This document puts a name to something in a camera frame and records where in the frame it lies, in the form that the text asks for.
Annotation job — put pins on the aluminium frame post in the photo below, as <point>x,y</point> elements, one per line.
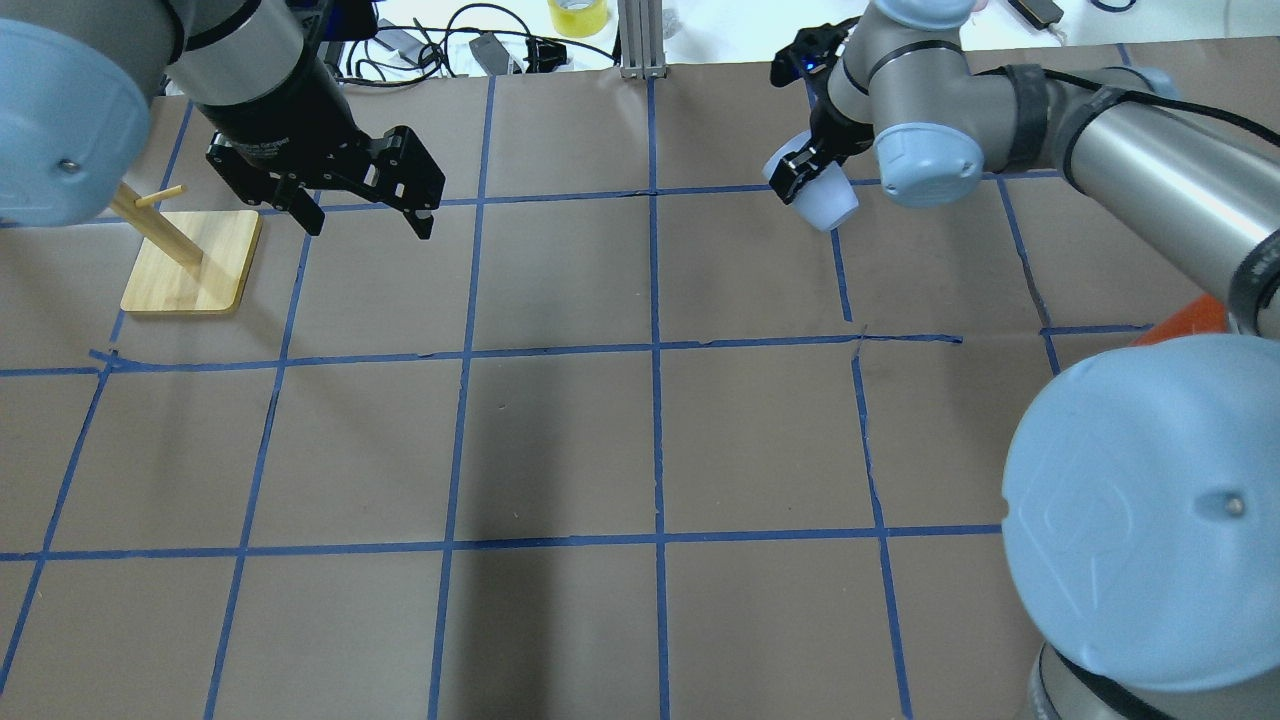
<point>640,30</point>

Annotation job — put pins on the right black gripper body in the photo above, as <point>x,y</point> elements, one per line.
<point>829,131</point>

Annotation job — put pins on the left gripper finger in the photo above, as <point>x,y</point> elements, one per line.
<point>297,202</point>
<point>420,216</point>

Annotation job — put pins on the yellow tape roll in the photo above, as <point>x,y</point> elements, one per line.
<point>578,19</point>

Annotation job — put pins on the light blue plastic cup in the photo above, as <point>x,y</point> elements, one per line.
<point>824,202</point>

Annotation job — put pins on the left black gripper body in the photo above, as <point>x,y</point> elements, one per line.
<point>283,112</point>

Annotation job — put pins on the wooden cup rack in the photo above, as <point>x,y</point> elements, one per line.
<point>190,262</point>

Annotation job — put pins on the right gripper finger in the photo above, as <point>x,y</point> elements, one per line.
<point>797,164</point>

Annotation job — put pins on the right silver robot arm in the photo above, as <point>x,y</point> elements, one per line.
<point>1140,487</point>

